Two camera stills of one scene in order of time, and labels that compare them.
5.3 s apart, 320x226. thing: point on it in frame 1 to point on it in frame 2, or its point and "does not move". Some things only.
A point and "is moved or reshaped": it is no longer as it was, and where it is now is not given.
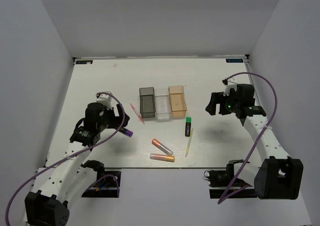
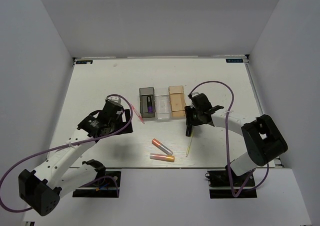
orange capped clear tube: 161,157 does not move
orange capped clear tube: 161,146 does not move
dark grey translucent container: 147,102 does not move
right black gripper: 217,97 to 190,121
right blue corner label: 234,60 does not move
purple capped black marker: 127,132 is moved or reshaped
